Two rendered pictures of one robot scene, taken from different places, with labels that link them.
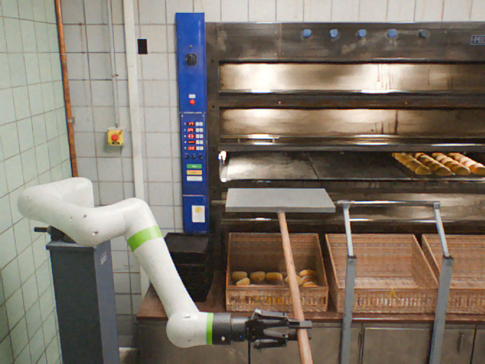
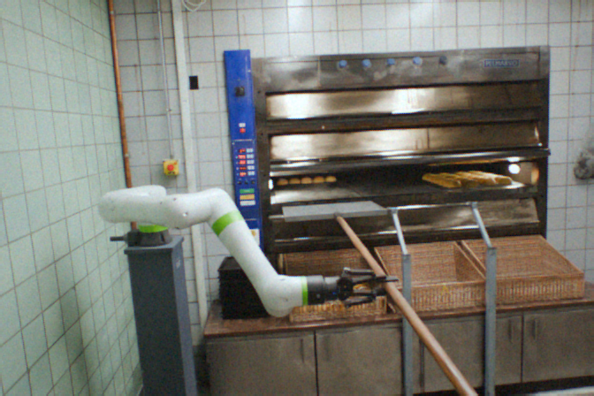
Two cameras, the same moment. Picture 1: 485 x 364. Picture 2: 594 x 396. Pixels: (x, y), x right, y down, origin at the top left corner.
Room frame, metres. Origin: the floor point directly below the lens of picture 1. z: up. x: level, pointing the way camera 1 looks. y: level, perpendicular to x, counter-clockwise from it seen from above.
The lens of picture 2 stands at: (-0.14, 0.22, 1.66)
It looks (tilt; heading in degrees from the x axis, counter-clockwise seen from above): 8 degrees down; 355
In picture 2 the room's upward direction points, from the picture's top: 3 degrees counter-clockwise
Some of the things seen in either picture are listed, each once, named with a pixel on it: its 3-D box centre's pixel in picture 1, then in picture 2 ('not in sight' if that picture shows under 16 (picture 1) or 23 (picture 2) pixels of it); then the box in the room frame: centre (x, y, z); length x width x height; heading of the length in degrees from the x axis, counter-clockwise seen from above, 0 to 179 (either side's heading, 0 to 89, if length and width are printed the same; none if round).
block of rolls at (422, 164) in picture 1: (437, 161); (464, 178); (3.21, -1.35, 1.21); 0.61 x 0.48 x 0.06; 179
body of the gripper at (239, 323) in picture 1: (247, 328); (338, 288); (1.26, -0.02, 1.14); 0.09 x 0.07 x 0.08; 89
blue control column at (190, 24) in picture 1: (208, 162); (253, 200); (3.74, 0.27, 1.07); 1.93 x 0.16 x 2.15; 179
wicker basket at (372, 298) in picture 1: (377, 271); (427, 274); (2.52, -0.78, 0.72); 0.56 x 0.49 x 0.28; 90
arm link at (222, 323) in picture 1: (223, 328); (315, 289); (1.26, 0.06, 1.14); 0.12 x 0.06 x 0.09; 179
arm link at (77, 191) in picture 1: (73, 201); (148, 208); (1.84, 0.69, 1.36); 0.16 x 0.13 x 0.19; 136
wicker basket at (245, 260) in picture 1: (274, 269); (331, 282); (2.53, -0.19, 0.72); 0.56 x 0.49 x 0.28; 89
